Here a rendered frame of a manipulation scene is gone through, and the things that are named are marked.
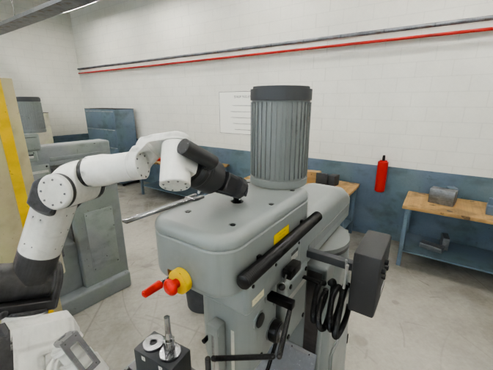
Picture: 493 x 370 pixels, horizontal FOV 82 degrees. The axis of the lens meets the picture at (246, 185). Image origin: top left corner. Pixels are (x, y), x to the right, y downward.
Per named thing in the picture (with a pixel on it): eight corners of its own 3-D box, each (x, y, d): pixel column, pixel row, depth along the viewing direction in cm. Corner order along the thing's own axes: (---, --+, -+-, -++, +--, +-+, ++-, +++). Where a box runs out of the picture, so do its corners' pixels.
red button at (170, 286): (173, 300, 63) (172, 285, 62) (161, 294, 65) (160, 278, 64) (184, 292, 65) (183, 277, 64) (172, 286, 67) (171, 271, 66)
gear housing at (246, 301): (248, 320, 72) (248, 286, 69) (180, 286, 85) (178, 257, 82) (301, 261, 98) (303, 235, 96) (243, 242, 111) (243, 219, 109)
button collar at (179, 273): (186, 298, 65) (185, 275, 63) (169, 289, 68) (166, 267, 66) (193, 294, 66) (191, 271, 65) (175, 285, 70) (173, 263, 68)
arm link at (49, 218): (70, 157, 72) (45, 233, 76) (26, 160, 59) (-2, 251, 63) (111, 176, 72) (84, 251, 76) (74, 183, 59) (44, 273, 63)
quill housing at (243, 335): (249, 398, 84) (249, 310, 75) (198, 365, 95) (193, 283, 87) (279, 354, 100) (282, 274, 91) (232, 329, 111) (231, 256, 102)
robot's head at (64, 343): (67, 380, 61) (78, 384, 56) (42, 349, 60) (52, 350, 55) (93, 355, 66) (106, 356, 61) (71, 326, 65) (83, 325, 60)
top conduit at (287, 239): (249, 293, 60) (249, 278, 59) (232, 285, 62) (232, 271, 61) (322, 222, 96) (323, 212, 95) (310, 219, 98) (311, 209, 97)
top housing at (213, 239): (227, 310, 61) (225, 244, 56) (149, 271, 75) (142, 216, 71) (309, 231, 98) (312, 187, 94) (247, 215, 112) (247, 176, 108)
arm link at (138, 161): (195, 177, 63) (139, 184, 65) (195, 142, 67) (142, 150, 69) (184, 164, 57) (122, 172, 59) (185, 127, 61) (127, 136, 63)
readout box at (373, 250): (376, 321, 87) (386, 260, 81) (346, 309, 92) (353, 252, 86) (386, 287, 103) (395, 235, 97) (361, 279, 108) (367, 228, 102)
